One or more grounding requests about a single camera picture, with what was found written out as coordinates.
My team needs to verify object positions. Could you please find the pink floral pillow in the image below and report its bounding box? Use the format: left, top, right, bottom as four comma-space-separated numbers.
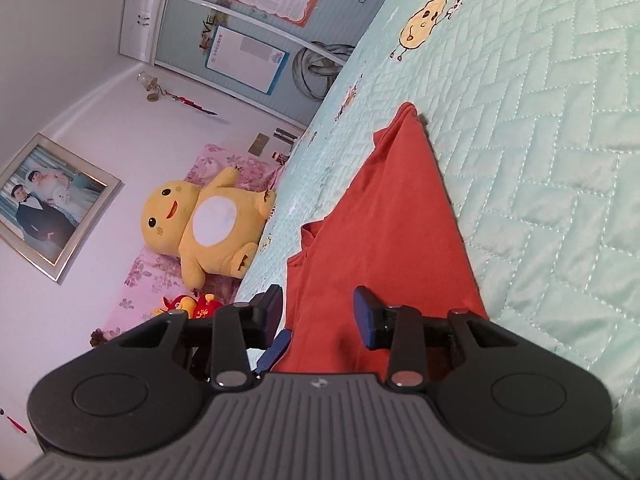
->
90, 144, 281, 347

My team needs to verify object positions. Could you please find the framed wedding photo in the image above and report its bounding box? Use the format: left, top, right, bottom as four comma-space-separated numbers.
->
1, 133, 122, 283

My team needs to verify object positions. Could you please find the red t-shirt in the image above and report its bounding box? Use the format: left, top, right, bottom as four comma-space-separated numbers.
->
274, 103, 486, 376

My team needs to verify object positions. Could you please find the red small plush toy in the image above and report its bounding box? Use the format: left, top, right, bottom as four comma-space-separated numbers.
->
152, 294, 224, 320

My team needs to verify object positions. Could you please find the wall hanging ornament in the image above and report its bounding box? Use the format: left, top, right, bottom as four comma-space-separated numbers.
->
137, 72, 217, 117

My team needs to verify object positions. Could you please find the mint quilted floral bedspread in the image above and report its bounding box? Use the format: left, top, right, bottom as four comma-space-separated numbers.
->
238, 0, 639, 477

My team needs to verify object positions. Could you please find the sliding glass wardrobe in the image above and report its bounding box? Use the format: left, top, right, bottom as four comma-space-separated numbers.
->
119, 0, 385, 128

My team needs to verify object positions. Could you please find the blue bordered poster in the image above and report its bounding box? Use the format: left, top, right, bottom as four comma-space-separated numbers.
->
206, 25, 290, 96

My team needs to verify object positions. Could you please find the yellow plush toy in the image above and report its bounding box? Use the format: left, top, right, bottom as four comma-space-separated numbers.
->
140, 166, 276, 290

